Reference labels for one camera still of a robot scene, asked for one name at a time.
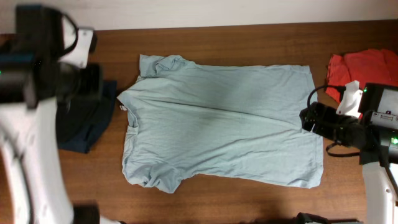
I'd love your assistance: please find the light blue t-shirt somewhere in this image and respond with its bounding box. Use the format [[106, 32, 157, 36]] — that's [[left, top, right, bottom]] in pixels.
[[118, 55, 323, 194]]

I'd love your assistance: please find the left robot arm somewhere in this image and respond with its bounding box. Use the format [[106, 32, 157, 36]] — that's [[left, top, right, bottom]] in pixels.
[[1, 54, 112, 223]]

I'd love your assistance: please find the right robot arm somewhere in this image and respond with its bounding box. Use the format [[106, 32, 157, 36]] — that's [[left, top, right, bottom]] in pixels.
[[300, 102, 397, 223]]

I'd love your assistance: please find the dark navy folded garment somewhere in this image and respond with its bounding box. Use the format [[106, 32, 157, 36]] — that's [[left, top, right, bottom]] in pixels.
[[56, 80, 117, 154]]

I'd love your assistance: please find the red t-shirt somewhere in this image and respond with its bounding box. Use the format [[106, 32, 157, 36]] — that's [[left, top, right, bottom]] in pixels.
[[326, 49, 397, 89]]

